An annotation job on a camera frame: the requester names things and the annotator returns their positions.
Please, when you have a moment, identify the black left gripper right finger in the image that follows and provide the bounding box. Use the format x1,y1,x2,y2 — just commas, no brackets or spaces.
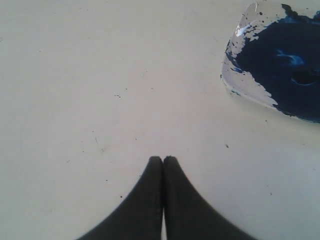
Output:
163,156,254,240

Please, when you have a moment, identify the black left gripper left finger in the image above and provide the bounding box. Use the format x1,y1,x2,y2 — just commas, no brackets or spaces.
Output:
80,156,163,240

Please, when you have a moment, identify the white square paint plate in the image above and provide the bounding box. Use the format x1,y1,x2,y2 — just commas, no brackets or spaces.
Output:
220,1,320,123

